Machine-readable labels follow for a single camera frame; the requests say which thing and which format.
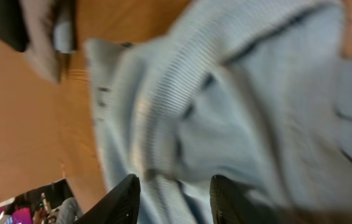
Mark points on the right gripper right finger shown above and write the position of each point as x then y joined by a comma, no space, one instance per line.
231,204

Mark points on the light blue printed t-shirt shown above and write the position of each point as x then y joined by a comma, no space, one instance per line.
256,91

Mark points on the folded black shirt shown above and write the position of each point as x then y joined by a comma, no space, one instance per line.
12,27

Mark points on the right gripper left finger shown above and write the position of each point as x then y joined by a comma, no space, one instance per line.
119,206

